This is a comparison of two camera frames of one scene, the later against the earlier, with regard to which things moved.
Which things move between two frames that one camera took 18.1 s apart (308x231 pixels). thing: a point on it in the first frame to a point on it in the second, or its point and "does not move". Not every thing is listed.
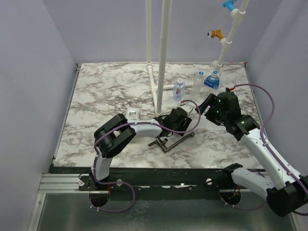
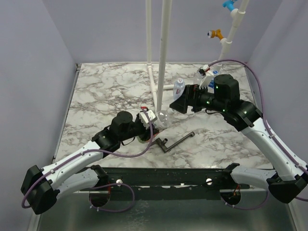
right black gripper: [208, 106] to [191, 95]
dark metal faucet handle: [165, 149] does not move
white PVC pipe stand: [158, 91] does not move
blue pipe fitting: [229, 4] does not move
